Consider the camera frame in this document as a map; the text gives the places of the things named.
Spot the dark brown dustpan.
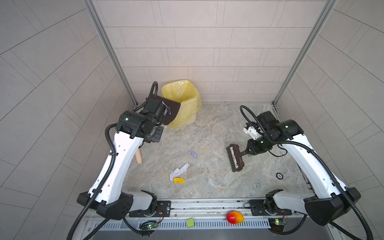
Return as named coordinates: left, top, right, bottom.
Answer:
left=156, top=96, right=181, bottom=126

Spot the brown hand brush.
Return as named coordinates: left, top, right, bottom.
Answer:
left=226, top=144, right=249, bottom=172

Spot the yellow bagged trash bin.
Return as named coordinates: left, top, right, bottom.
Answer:
left=162, top=80, right=202, bottom=129

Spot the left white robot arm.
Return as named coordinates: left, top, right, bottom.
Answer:
left=67, top=97, right=169, bottom=240

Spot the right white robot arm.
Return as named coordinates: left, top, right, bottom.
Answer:
left=227, top=105, right=374, bottom=240

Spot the beige wooden pestle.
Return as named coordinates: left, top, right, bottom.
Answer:
left=135, top=149, right=143, bottom=165

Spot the small purple paper scrap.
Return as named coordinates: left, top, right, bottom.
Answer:
left=189, top=151, right=198, bottom=159

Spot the white paper scrap long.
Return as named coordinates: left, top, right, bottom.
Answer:
left=176, top=163, right=190, bottom=176

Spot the white paper scrap left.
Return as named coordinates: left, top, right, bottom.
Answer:
left=170, top=168, right=180, bottom=182

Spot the yellow paper scrap left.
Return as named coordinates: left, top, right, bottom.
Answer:
left=173, top=178, right=185, bottom=184

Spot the red yellow toy mango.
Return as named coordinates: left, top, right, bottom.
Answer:
left=227, top=211, right=244, bottom=225

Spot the right circuit board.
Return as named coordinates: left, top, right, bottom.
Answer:
left=268, top=218, right=287, bottom=233

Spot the circuit board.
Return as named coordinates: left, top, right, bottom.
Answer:
left=140, top=221, right=159, bottom=231
left=268, top=218, right=287, bottom=233

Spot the left circuit board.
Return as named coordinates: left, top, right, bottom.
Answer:
left=140, top=221, right=159, bottom=231

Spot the green foam cube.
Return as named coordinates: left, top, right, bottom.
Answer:
left=187, top=219, right=195, bottom=228

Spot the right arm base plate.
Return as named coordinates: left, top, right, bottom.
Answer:
left=249, top=199, right=292, bottom=217

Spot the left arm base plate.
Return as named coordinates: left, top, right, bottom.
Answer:
left=128, top=201, right=171, bottom=218

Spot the aluminium rail frame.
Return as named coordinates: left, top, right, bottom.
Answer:
left=80, top=196, right=346, bottom=240

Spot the vertical aluminium corner post left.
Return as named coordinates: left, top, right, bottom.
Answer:
left=84, top=0, right=138, bottom=106

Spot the vertical aluminium corner post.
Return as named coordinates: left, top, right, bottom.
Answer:
left=84, top=0, right=138, bottom=106
left=273, top=0, right=338, bottom=107

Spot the vertical aluminium corner post right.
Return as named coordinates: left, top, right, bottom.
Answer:
left=273, top=0, right=338, bottom=107

